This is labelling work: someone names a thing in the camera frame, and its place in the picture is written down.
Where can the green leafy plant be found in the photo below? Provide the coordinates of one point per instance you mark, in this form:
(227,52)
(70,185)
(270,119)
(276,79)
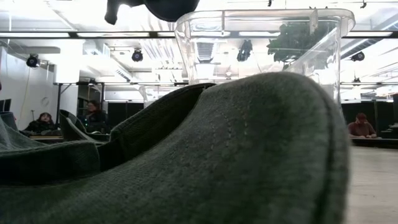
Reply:
(292,40)

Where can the background table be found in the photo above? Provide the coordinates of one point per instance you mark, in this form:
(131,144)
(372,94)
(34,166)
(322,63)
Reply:
(46,138)
(373,142)

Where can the person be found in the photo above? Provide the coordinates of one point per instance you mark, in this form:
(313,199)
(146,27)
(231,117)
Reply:
(42,124)
(360,128)
(94,119)

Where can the clear plastic bin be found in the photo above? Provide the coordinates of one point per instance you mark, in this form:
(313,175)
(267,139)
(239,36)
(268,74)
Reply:
(264,14)

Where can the dark monitor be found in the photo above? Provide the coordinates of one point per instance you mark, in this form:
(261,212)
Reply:
(5,105)

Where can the black ceiling light rail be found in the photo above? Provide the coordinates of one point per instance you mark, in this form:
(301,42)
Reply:
(73,34)

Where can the black ceiling spotlight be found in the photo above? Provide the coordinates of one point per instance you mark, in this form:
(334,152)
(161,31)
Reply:
(357,56)
(32,61)
(137,56)
(245,51)

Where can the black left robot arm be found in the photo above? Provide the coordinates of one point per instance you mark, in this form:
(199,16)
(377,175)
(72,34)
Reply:
(171,9)

